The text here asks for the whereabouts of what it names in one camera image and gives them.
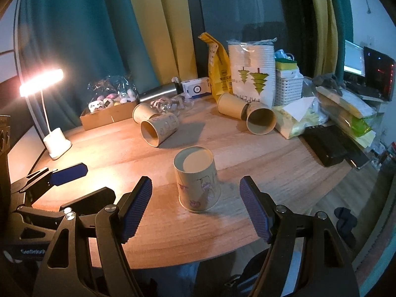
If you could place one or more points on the black slipper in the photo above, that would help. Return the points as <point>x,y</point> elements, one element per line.
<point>347,232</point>
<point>342,213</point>

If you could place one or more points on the steel thermos bottle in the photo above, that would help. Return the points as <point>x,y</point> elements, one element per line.
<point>157,92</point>

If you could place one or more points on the small white carton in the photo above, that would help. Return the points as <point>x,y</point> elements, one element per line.
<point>195,88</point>

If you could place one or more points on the clear cellophane wrap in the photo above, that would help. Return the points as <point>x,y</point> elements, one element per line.
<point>123,83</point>

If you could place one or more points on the cartoon print paper cup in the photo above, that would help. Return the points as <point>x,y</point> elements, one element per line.
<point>164,126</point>
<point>198,188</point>

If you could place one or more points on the yellow green sponge pack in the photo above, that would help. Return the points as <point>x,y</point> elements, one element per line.
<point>286,65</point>

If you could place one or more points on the bagged stack of paper cups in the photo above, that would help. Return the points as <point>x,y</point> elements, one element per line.
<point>250,68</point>

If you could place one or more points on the yellow paper bag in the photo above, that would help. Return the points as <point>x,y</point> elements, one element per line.
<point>219,77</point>

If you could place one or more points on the white desk lamp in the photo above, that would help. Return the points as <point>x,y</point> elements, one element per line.
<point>57,144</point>

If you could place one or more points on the white woven plastic basket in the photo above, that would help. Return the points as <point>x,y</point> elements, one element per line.
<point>289,86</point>

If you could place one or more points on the person's grey pants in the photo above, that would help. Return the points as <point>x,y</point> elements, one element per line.
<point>185,280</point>

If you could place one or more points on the bagged yellow green items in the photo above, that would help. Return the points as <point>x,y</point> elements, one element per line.
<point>346,105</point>

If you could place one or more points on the black computer case red lights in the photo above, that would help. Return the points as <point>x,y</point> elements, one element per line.
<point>379,71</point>

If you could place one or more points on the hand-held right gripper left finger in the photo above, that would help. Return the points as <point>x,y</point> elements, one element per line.
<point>136,210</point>

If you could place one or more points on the yellow tissue pack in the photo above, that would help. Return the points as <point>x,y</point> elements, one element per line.
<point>294,126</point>

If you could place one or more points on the brown cardboard box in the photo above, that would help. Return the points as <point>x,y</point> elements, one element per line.
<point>102,121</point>

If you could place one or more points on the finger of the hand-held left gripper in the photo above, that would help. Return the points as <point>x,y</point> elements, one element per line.
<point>89,196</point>
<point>69,173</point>

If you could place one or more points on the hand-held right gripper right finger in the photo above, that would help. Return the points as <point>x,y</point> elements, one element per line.
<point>253,210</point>

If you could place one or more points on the yellow curtain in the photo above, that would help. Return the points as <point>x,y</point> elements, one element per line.
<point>173,31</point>
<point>321,21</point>

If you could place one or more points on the black rectangular box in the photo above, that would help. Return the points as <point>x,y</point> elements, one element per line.
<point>328,148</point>

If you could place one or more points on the grey cloth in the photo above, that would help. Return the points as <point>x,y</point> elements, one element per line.
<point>326,82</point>

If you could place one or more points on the white cat toy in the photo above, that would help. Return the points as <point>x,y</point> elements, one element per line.
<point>96,105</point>

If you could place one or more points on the clear crumpled plastic wrapper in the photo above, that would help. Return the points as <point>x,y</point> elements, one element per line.
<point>168,105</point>

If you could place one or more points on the computer monitor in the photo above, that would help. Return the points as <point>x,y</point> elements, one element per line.
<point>354,57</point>

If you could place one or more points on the teal curtain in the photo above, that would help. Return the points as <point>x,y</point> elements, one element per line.
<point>77,37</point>
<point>342,21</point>

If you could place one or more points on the plain brown paper cup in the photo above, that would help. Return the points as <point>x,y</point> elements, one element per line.
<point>230,105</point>
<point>263,113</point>
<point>144,112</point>

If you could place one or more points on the black flat device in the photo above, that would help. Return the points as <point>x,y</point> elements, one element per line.
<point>359,159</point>

